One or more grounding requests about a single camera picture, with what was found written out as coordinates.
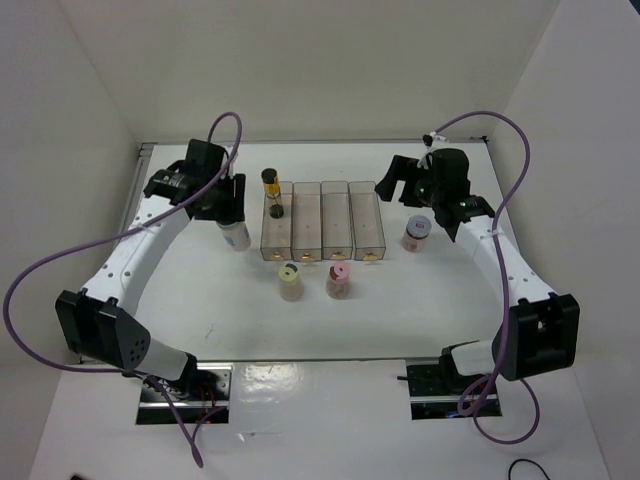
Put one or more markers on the pink-lid spice jar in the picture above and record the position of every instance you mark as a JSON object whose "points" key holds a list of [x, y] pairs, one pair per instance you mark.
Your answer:
{"points": [[337, 283]]}

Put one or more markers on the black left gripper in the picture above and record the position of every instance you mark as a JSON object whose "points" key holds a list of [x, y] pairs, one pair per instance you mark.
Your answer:
{"points": [[234, 210]]}

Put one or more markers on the gold-capped dark sauce bottle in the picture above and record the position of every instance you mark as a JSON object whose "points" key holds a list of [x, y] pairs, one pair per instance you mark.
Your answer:
{"points": [[272, 191]]}

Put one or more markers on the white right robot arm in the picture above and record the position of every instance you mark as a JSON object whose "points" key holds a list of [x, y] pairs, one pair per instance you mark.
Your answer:
{"points": [[539, 332]]}

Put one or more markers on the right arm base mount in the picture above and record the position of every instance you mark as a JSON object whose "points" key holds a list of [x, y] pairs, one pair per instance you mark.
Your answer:
{"points": [[433, 394]]}

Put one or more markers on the silver-capped blue-label shaker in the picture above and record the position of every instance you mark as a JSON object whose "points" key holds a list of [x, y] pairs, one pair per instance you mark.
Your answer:
{"points": [[236, 235]]}

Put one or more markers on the white-lid red-logo spice jar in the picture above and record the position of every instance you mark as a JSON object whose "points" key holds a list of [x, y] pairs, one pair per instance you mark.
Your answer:
{"points": [[416, 232]]}

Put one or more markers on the yellow-lid spice jar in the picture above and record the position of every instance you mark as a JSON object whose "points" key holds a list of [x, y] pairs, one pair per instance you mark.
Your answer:
{"points": [[291, 287]]}

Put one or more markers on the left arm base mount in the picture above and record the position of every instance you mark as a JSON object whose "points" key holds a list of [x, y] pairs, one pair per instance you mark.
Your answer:
{"points": [[208, 402]]}

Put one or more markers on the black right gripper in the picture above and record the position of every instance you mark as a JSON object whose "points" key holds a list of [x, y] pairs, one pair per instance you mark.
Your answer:
{"points": [[405, 169]]}

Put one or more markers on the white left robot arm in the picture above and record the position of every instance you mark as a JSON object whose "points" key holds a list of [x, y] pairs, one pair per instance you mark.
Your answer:
{"points": [[98, 321]]}

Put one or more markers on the clear bin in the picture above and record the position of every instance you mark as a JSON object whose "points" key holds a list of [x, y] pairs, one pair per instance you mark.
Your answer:
{"points": [[337, 237], [276, 234], [368, 233], [306, 222]]}

